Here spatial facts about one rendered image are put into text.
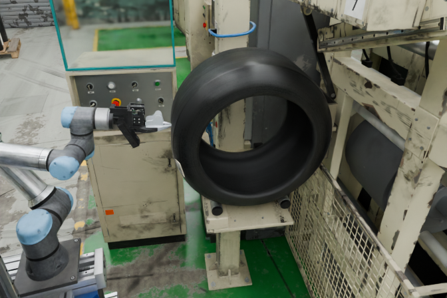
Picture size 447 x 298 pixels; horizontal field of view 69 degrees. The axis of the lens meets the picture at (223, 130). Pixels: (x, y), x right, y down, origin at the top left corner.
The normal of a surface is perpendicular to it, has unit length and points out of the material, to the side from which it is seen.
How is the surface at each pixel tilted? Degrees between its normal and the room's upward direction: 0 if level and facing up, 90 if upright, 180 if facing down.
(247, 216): 0
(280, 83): 80
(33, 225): 7
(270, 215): 0
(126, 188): 90
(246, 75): 43
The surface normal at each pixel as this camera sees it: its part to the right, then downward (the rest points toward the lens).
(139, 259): 0.00, -0.88
